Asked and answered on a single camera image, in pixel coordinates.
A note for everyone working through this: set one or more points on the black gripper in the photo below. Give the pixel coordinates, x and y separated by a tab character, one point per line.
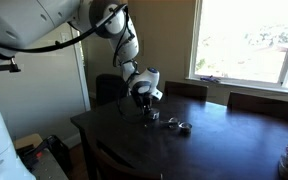
143	100

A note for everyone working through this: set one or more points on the half cup steel measuring cup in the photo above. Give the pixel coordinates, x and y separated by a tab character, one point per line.
154	115

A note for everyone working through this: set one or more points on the small steel measuring cup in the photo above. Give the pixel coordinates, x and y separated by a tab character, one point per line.
185	127

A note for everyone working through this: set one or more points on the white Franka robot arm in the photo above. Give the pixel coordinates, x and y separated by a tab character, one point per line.
127	43

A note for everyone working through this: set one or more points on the dark wooden dining chair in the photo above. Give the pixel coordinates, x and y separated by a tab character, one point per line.
267	106
185	90

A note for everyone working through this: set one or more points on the black upholstered chair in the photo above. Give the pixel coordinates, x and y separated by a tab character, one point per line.
109	88

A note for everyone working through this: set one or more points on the curved back wooden chair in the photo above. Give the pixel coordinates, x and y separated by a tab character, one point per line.
110	163

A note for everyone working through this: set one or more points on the purple item on sill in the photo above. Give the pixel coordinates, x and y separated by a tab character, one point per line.
210	79

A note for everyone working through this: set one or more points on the white baseboard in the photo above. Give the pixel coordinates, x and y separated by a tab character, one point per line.
72	140

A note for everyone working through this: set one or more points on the black tool bag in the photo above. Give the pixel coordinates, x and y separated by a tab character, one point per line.
55	150

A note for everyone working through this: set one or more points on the grey mottled board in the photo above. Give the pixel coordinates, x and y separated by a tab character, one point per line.
49	168

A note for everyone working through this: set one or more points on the beige box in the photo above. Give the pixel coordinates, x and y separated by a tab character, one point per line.
27	140

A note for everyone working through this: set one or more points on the white framed window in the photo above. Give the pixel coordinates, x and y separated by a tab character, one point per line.
250	33

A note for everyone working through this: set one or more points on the white door frame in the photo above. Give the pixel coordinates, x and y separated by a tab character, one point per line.
82	73

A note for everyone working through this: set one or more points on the white light switch plate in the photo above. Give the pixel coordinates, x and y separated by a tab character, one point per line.
65	37

